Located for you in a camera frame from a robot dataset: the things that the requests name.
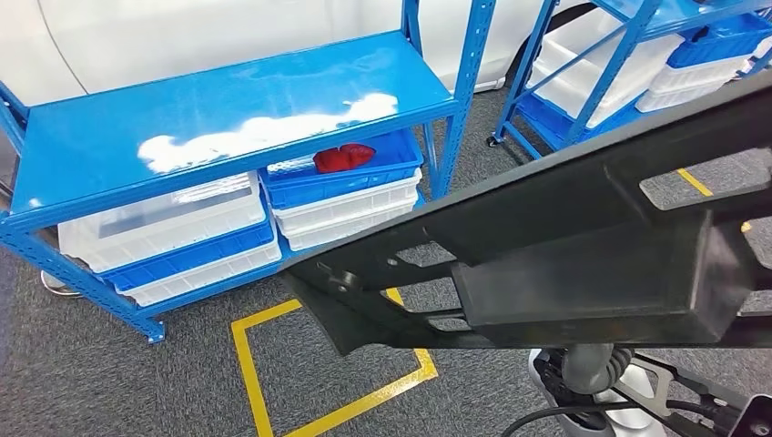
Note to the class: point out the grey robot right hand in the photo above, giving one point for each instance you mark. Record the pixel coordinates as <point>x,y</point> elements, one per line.
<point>588,368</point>

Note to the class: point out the black plastic frame part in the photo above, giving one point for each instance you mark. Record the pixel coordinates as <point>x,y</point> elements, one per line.
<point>573,283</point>

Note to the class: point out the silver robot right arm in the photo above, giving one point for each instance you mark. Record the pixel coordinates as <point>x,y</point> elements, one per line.
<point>633,386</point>

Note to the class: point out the blue wheeled shelf rack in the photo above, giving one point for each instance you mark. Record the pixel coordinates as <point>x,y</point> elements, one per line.
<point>609,66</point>

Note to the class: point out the blue metal shelf rack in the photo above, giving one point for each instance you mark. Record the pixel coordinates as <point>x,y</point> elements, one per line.
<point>181,114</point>

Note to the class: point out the blue plastic bin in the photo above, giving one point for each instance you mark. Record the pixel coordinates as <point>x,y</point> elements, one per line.
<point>193,256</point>
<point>362,181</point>
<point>724,42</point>

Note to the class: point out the large white plastic bin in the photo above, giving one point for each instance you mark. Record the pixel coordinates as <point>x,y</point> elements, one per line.
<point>579,60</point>

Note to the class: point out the red cloth object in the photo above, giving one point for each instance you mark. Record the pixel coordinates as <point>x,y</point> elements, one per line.
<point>344,158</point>

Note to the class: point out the yellow floor tape square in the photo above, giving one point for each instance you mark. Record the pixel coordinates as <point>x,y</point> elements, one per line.
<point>247,362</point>

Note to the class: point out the white car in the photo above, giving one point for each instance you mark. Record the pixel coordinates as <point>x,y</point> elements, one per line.
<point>181,36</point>

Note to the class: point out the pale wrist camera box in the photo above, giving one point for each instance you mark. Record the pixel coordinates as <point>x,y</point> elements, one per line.
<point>754,419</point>

